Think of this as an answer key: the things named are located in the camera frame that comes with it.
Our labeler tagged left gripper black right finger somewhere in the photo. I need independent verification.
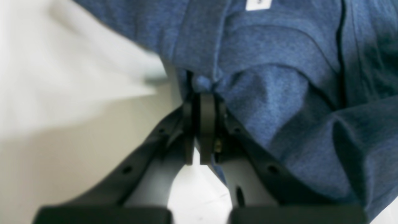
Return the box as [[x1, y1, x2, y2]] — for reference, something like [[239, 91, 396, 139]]
[[199, 93, 367, 224]]

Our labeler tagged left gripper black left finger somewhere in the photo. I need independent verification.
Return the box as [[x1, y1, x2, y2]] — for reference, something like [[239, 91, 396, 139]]
[[34, 94, 195, 224]]

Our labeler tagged dark blue printed T-shirt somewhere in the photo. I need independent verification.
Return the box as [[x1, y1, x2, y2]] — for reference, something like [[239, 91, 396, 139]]
[[76, 0, 398, 221]]

